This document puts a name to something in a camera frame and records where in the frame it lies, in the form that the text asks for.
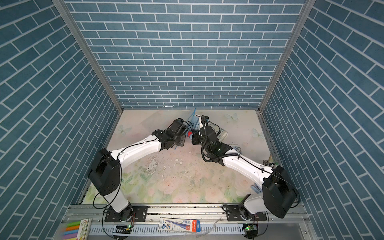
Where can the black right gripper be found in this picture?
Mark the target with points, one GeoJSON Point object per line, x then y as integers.
{"type": "Point", "coordinates": [196, 136]}

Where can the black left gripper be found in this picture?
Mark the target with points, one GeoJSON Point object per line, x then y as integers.
{"type": "Point", "coordinates": [183, 138]}

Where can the blue cartoon towel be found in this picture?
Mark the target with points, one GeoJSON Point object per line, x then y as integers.
{"type": "Point", "coordinates": [194, 125]}

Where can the clear vacuum bag blue zip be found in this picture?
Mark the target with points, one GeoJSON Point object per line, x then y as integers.
{"type": "Point", "coordinates": [160, 119]}

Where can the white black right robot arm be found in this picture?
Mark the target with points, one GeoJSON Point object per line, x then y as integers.
{"type": "Point", "coordinates": [275, 191]}

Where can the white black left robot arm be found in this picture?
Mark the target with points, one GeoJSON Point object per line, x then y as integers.
{"type": "Point", "coordinates": [106, 170]}

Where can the pink pen holder cup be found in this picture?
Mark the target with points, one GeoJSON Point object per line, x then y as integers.
{"type": "Point", "coordinates": [270, 162]}

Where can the red blue toothbrush package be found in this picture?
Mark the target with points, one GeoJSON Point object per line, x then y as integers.
{"type": "Point", "coordinates": [179, 225]}

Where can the coloured marker pack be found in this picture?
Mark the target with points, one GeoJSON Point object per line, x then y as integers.
{"type": "Point", "coordinates": [78, 230]}

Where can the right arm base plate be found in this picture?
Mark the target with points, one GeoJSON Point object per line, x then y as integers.
{"type": "Point", "coordinates": [236, 213]}

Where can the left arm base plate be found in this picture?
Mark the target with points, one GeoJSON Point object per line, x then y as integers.
{"type": "Point", "coordinates": [129, 214]}

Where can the aluminium mounting rail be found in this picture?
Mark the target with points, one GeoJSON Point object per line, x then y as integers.
{"type": "Point", "coordinates": [205, 213]}

